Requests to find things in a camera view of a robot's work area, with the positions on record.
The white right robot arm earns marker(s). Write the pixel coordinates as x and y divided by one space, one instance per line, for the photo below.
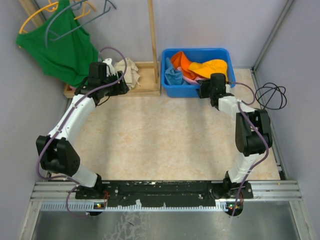
253 136

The orange bucket hat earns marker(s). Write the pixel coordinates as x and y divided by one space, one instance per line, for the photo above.
180 60

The black wire hat stand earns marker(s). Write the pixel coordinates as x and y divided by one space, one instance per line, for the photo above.
271 96

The pink bucket hat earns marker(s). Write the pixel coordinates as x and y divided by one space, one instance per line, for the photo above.
195 82

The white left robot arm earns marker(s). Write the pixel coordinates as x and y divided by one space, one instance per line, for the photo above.
56 153

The beige folded cloth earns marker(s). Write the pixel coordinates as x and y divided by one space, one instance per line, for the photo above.
131 76

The blue plastic bin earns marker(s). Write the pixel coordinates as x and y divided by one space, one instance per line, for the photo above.
199 55

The pink cloth on rack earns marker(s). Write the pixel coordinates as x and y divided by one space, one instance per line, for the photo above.
71 88

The yellow bucket hat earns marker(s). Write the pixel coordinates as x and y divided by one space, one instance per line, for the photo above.
204 70

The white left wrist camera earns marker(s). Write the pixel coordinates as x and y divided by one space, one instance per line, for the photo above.
110 70

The aluminium frame rail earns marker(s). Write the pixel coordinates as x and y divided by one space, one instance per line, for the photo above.
58 195

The orange clothes hanger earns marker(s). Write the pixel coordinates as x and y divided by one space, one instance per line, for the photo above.
50 15

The wooden clothes rack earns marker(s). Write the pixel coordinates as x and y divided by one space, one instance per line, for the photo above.
149 82

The green tank top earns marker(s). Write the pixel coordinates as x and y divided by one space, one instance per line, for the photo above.
61 47

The light blue bucket hat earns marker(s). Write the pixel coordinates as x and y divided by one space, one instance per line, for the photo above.
174 77

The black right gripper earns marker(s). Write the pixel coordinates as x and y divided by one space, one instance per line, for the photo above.
201 91

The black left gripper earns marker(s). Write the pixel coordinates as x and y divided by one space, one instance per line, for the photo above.
121 88

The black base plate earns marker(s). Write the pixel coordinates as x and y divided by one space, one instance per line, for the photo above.
173 195

